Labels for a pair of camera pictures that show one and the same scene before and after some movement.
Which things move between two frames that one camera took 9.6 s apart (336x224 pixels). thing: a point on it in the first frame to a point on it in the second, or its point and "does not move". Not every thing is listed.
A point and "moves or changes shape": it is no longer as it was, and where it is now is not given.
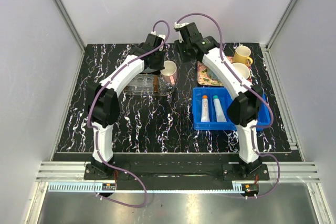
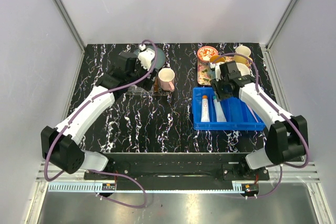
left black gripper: [160, 66] to [147, 83]
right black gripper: [179, 46] to [220, 95]
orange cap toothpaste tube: [205, 115] does not move
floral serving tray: [205, 78] does not move
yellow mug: [241, 55] does not move
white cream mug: [242, 69] does not move
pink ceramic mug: [169, 74] moves or changes shape
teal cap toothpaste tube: [220, 114] does not move
